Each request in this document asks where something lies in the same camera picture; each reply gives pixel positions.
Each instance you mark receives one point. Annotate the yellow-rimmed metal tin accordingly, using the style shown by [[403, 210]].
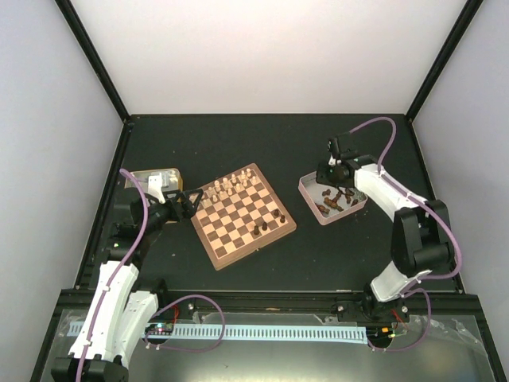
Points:
[[175, 179]]

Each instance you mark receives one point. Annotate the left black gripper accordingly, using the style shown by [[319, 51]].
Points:
[[188, 211]]

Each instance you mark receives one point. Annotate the light blue cable duct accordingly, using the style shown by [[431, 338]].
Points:
[[212, 332]]

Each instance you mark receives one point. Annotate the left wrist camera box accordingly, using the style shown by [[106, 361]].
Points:
[[156, 182]]

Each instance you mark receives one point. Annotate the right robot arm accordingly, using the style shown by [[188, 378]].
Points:
[[421, 241]]

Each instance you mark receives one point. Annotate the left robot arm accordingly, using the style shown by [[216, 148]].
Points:
[[122, 304]]

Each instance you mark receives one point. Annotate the white chess pieces row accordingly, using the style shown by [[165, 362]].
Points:
[[235, 187]]

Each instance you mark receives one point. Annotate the pink-rimmed metal tin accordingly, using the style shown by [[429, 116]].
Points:
[[328, 203]]

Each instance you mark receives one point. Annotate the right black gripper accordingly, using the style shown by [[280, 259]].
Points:
[[321, 178]]

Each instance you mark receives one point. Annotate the wooden chess board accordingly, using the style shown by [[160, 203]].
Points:
[[227, 232]]

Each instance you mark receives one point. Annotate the small circuit board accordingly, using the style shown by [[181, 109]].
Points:
[[159, 328]]

